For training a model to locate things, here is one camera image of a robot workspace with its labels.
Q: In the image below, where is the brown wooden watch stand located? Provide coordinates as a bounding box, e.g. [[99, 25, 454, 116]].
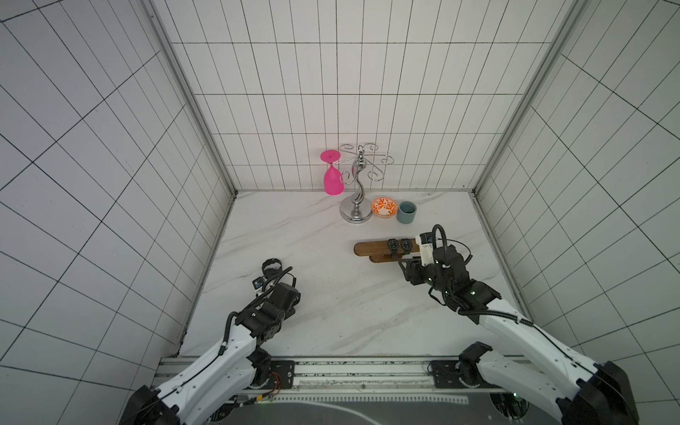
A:
[[353, 238, 420, 263]]

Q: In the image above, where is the black wrist watch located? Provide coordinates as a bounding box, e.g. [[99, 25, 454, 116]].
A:
[[261, 258, 283, 281], [400, 238, 414, 255]]

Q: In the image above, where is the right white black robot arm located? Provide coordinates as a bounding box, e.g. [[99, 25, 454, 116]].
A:
[[398, 245, 639, 424]]

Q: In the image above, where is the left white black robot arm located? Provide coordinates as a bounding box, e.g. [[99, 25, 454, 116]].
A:
[[120, 283, 300, 424]]

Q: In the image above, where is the grey-green ceramic cup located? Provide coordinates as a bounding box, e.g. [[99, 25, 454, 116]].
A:
[[397, 201, 417, 224]]

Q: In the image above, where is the orange patterned small bowl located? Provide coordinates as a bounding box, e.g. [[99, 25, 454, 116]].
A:
[[371, 197, 398, 219]]

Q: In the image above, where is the silver metal glass rack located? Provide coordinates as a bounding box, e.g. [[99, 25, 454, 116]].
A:
[[338, 143, 394, 224]]

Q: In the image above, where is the pink plastic wine glass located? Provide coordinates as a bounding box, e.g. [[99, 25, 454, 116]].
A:
[[320, 150, 345, 196]]

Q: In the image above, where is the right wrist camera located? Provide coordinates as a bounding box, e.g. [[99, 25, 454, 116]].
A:
[[417, 232, 435, 267]]

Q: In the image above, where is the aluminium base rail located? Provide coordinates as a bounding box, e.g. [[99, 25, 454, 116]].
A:
[[151, 355, 577, 397]]

